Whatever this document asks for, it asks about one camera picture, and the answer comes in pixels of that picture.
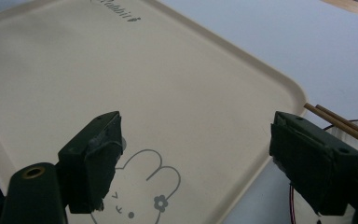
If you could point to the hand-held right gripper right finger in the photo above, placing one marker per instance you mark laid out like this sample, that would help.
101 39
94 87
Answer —
310 165

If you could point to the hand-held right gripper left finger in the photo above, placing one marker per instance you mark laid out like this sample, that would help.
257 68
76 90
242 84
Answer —
90 161

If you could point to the brown wooden chopstick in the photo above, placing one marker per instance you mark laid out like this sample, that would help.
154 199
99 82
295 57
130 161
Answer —
348 123
338 126

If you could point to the beige tray with rabbit print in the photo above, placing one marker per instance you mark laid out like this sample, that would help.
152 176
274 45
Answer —
155 87

